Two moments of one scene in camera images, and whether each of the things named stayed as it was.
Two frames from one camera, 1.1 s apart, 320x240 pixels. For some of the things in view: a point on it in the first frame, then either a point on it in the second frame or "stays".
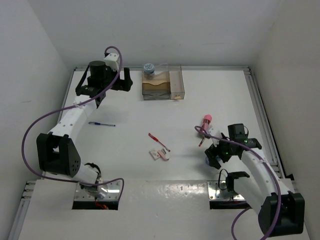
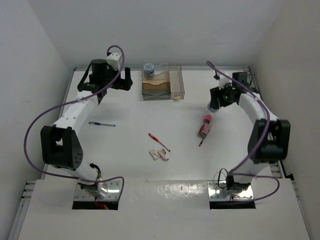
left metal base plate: [113, 193] stays
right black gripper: [211, 152] → [216, 93]
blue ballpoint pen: [95, 123] stays
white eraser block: [154, 154] stays
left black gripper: [122, 84] stays
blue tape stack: [207, 160] → [212, 109]
